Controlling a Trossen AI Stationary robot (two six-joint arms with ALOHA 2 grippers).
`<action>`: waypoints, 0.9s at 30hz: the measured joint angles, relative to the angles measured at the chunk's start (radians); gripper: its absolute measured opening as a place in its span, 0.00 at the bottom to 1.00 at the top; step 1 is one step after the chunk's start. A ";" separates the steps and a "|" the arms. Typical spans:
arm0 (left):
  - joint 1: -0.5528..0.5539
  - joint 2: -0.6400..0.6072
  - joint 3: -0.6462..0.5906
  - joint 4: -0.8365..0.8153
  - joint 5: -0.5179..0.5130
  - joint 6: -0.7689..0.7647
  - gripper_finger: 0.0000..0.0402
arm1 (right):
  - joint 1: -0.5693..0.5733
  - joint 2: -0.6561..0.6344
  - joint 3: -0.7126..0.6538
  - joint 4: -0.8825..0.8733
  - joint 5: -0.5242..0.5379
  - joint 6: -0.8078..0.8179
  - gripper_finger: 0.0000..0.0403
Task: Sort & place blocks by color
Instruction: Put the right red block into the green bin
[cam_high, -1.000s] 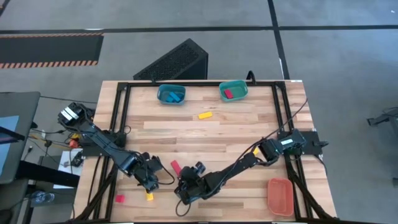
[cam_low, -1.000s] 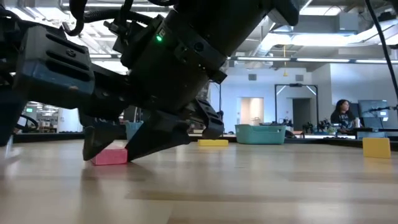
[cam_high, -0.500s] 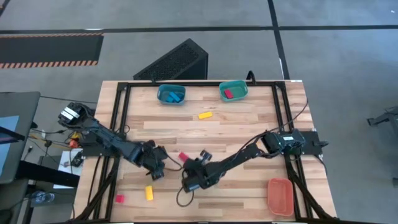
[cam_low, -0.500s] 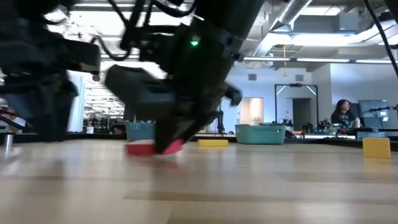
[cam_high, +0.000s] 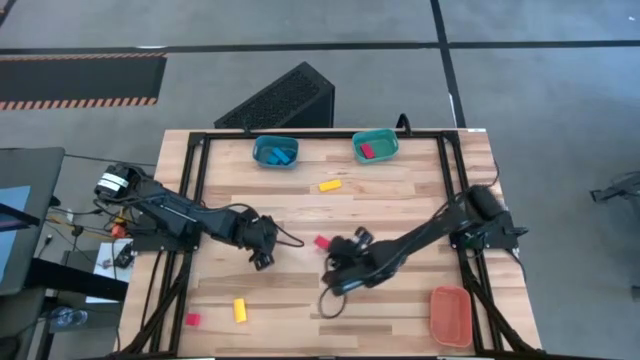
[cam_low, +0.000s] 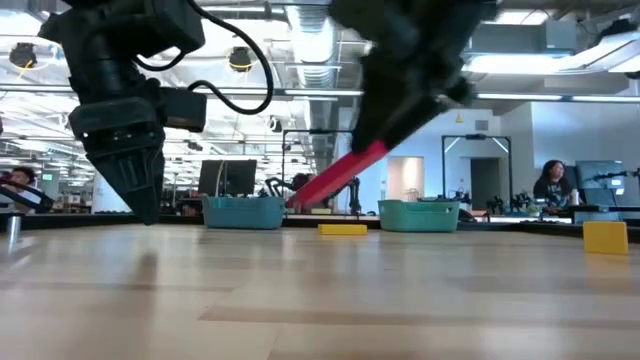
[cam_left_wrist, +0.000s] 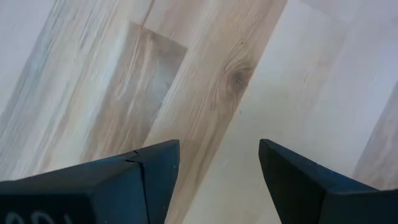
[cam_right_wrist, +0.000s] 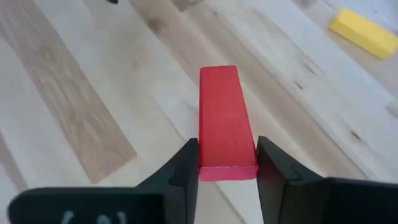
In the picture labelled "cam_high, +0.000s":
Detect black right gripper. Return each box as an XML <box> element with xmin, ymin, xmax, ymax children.
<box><xmin>324</xmin><ymin>234</ymin><xmax>374</xmax><ymax>271</ymax></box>

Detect blue plastic bin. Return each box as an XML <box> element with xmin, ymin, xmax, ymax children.
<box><xmin>252</xmin><ymin>134</ymin><xmax>300</xmax><ymax>170</ymax></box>

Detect green plastic bin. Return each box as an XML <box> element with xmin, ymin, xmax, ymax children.
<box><xmin>351</xmin><ymin>128</ymin><xmax>400</xmax><ymax>165</ymax></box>

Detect small black device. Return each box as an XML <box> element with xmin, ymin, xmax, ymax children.
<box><xmin>113</xmin><ymin>242</ymin><xmax>135</xmax><ymax>269</ymax></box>

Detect orange plastic bin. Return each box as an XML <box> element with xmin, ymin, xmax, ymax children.
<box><xmin>429</xmin><ymin>285</ymin><xmax>474</xmax><ymax>349</ymax></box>

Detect black mesh computer tower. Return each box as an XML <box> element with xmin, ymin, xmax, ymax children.
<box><xmin>213</xmin><ymin>60</ymin><xmax>336</xmax><ymax>130</ymax></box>

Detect white paper sheet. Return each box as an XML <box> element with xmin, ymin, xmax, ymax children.
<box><xmin>85</xmin><ymin>239</ymin><xmax>135</xmax><ymax>305</ymax></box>

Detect clear water bottle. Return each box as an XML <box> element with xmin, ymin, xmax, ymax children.
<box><xmin>49</xmin><ymin>305</ymin><xmax>90</xmax><ymax>329</ymax></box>

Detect dark grey computer desk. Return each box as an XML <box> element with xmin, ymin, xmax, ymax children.
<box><xmin>0</xmin><ymin>146</ymin><xmax>67</xmax><ymax>297</ymax></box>

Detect black mat orange stripes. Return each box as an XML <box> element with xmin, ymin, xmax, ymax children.
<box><xmin>0</xmin><ymin>52</ymin><xmax>169</xmax><ymax>111</ymax></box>

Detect black chair base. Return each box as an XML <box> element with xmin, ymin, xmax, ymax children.
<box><xmin>589</xmin><ymin>172</ymin><xmax>640</xmax><ymax>211</ymax></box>

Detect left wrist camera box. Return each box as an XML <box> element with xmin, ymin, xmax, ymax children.
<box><xmin>251</xmin><ymin>251</ymin><xmax>276</xmax><ymax>272</ymax></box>

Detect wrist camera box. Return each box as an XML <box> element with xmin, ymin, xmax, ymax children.
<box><xmin>352</xmin><ymin>225</ymin><xmax>375</xmax><ymax>247</ymax></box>
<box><xmin>251</xmin><ymin>251</ymin><xmax>276</xmax><ymax>272</ymax></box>

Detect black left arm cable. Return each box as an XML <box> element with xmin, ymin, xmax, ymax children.
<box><xmin>272</xmin><ymin>224</ymin><xmax>306</xmax><ymax>249</ymax></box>

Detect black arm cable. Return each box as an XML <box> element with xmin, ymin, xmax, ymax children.
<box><xmin>318</xmin><ymin>284</ymin><xmax>354</xmax><ymax>320</ymax></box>
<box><xmin>272</xmin><ymin>224</ymin><xmax>306</xmax><ymax>249</ymax></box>

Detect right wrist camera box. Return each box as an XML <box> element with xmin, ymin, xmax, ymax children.
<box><xmin>352</xmin><ymin>225</ymin><xmax>375</xmax><ymax>247</ymax></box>

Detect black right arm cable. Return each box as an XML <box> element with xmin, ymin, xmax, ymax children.
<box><xmin>318</xmin><ymin>284</ymin><xmax>354</xmax><ymax>320</ymax></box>

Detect black aluminium table frame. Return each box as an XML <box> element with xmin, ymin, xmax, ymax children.
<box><xmin>107</xmin><ymin>128</ymin><xmax>546</xmax><ymax>359</ymax></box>

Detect black arched handle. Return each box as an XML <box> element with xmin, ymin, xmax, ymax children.
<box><xmin>394</xmin><ymin>112</ymin><xmax>414</xmax><ymax>136</ymax></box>

